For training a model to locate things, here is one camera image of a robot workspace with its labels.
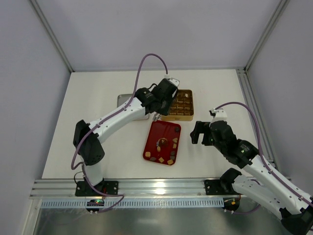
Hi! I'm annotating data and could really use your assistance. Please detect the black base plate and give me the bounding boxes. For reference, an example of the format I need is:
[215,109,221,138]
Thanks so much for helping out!
[75,180,119,197]
[204,179,224,195]

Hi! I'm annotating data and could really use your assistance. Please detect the gold chocolate box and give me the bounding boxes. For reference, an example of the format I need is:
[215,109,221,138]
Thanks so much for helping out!
[160,90,194,121]

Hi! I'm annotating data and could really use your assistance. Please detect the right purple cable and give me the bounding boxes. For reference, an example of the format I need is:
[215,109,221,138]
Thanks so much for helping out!
[215,102,313,204]

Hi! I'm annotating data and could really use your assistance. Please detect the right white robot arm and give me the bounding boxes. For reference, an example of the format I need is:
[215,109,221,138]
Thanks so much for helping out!
[190,121,313,235]

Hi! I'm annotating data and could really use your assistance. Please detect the metal tongs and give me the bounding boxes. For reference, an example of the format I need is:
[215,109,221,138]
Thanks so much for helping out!
[153,113,161,121]

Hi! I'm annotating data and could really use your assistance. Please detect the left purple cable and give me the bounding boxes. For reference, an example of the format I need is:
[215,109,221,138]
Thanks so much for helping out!
[70,53,169,212]

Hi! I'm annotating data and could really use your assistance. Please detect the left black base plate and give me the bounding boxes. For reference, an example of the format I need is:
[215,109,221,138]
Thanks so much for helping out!
[75,180,119,197]

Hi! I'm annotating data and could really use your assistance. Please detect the aluminium front rail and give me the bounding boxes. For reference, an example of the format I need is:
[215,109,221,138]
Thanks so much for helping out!
[30,178,250,209]

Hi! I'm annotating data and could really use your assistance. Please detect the silver tin lid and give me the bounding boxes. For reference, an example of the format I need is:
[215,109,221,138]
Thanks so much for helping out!
[116,94,150,121]

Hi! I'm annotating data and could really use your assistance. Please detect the purple cable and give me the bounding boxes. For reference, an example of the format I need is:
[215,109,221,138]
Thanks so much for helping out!
[215,102,313,204]
[70,53,169,212]

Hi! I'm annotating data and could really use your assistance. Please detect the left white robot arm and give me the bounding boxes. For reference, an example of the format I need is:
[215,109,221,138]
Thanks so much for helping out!
[73,77,180,195]

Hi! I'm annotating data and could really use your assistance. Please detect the red tray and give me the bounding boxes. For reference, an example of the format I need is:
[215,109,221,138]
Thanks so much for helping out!
[142,120,181,166]

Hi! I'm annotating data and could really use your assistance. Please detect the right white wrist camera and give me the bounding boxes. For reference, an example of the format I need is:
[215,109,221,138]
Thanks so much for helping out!
[209,108,227,123]

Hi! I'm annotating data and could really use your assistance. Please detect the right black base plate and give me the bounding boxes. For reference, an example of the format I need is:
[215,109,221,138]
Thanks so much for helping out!
[204,179,224,195]

